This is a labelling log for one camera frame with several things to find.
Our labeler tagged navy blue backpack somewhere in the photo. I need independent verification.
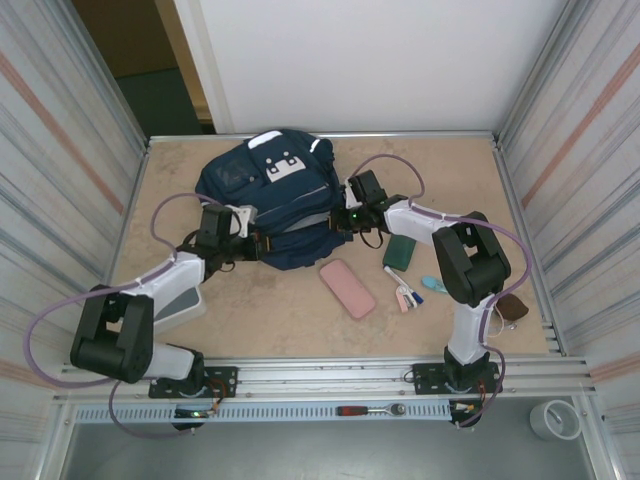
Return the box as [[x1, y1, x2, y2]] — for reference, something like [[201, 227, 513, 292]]
[[193, 128, 385, 272]]

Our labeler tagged black base plate left arm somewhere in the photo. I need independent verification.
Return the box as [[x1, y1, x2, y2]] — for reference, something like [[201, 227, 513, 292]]
[[148, 365, 239, 400]]

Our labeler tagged black base plate right arm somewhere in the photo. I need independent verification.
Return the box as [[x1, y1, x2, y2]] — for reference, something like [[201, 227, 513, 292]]
[[410, 362, 501, 396]]

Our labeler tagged dark green case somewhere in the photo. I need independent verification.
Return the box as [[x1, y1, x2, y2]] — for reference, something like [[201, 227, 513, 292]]
[[382, 234, 418, 272]]

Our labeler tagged pink pencil case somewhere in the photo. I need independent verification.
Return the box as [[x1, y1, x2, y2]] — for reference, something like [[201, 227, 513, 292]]
[[319, 258, 377, 322]]

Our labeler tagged white pen with blue cap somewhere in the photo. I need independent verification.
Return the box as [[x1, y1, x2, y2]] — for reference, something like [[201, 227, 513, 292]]
[[383, 264, 426, 306]]

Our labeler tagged small pink stapler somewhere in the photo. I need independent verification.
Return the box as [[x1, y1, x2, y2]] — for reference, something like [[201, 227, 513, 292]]
[[394, 285, 419, 314]]

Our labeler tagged small black controller board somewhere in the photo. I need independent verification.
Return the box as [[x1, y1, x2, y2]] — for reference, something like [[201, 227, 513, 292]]
[[449, 399, 484, 426], [173, 405, 221, 420]]

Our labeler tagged brown pouch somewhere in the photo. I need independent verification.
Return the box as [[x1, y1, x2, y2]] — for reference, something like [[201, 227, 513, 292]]
[[499, 293, 530, 321]]

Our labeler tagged grey metal shelf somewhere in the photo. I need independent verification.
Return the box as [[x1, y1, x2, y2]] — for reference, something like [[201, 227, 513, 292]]
[[59, 422, 609, 480]]

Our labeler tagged grey tape roll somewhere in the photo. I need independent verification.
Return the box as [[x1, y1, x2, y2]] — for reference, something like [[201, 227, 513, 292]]
[[529, 399, 581, 441]]

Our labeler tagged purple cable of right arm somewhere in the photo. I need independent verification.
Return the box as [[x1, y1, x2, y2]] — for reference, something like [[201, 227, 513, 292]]
[[349, 154, 532, 431]]

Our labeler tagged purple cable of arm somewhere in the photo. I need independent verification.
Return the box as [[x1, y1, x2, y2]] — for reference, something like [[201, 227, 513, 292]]
[[349, 154, 532, 431], [24, 194, 224, 440]]

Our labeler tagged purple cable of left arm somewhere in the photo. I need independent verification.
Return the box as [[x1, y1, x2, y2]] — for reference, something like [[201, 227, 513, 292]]
[[24, 194, 224, 440]]

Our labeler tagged thin aluminium frame bar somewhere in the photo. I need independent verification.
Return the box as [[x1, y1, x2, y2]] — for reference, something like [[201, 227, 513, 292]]
[[147, 131, 499, 146]]

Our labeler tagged wide aluminium mounting rail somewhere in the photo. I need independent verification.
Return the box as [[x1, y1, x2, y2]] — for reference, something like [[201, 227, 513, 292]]
[[54, 355, 599, 401]]

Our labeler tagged slotted grey cable duct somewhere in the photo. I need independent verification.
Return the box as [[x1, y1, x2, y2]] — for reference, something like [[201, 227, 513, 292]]
[[74, 402, 454, 424]]

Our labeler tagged ratchet wrench with red handle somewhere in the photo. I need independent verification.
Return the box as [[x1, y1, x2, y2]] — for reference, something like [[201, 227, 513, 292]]
[[335, 402, 407, 417]]

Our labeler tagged white door frame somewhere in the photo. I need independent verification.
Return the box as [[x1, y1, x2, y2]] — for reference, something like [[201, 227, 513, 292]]
[[154, 0, 236, 135]]

